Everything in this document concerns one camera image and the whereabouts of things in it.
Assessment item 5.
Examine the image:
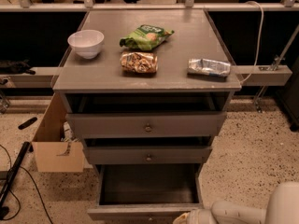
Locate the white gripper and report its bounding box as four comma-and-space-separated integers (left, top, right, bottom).
173, 209, 217, 224

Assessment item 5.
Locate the grey bottom drawer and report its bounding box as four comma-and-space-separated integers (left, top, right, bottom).
88, 163, 203, 221

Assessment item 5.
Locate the grey drawer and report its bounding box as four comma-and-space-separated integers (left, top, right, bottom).
88, 163, 203, 221
66, 112, 226, 139
84, 137, 212, 164

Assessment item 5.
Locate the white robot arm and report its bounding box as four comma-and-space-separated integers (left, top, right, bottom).
173, 182, 299, 224

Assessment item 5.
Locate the grey middle drawer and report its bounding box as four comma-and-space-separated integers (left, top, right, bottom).
84, 137, 212, 164

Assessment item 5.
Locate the grey top drawer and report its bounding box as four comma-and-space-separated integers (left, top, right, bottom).
66, 112, 226, 139

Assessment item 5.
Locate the grey wooden drawer cabinet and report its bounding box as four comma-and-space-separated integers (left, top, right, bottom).
51, 8, 243, 170

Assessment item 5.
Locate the cardboard box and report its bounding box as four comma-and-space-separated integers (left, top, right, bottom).
32, 94, 85, 173

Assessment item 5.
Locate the silver foil snack bag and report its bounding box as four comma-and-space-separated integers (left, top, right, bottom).
187, 59, 231, 77

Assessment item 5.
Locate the brown snack bag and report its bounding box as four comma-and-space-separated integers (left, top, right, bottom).
120, 51, 158, 74

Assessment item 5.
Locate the black bar on floor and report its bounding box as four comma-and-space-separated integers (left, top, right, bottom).
0, 142, 30, 217

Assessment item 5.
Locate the small black floor object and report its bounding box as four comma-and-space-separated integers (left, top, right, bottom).
18, 117, 37, 130

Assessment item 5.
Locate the green chip bag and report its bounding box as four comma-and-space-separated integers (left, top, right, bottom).
120, 24, 174, 51

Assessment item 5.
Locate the white bowl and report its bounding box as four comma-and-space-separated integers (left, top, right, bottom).
67, 30, 105, 59

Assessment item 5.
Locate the white cable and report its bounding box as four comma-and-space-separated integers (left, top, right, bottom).
239, 0, 265, 86

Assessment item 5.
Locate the black floor cable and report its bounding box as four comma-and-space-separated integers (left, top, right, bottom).
0, 144, 54, 224

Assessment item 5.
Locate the black bag on rail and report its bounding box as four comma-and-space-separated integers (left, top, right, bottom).
0, 60, 36, 75

